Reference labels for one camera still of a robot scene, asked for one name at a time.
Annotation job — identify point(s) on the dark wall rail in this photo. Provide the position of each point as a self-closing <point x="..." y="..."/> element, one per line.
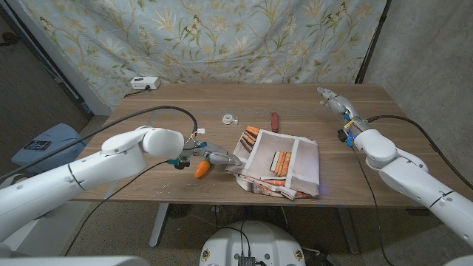
<point x="44" y="61"/>

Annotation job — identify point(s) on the floral light blue backdrop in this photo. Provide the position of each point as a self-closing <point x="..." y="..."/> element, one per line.
<point x="221" y="37"/>

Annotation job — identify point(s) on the beige orange printed cloth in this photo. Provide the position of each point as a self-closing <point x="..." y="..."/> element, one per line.
<point x="266" y="159"/>

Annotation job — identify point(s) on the orange toy carrot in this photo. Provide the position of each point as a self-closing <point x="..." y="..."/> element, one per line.
<point x="201" y="170"/>

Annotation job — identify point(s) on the white robot chest cover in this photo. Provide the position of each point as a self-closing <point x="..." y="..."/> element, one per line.
<point x="74" y="261"/>

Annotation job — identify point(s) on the white table leg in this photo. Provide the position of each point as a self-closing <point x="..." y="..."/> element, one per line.
<point x="349" y="231"/>
<point x="159" y="225"/>

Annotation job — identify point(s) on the red swiss knife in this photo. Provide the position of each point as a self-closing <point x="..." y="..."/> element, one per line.
<point x="274" y="121"/>

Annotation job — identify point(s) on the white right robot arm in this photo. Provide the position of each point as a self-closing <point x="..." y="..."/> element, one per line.
<point x="414" y="177"/>

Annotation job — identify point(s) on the black backdrop stand pole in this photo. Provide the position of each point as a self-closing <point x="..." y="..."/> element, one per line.
<point x="373" y="41"/>

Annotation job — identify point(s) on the blue plastic storage bin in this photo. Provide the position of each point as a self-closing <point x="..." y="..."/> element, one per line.
<point x="63" y="133"/>

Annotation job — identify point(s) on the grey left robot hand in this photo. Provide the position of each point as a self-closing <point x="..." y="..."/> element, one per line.
<point x="212" y="153"/>

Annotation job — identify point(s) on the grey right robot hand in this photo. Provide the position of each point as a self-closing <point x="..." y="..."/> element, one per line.
<point x="341" y="105"/>

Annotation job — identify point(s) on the white tape roll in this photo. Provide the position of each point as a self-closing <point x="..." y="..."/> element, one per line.
<point x="227" y="119"/>

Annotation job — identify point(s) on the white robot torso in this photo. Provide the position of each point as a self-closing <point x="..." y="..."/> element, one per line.
<point x="255" y="240"/>

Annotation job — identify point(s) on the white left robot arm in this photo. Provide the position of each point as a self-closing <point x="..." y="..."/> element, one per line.
<point x="92" y="173"/>

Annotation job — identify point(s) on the white power box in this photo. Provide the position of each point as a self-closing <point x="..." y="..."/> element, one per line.
<point x="145" y="82"/>

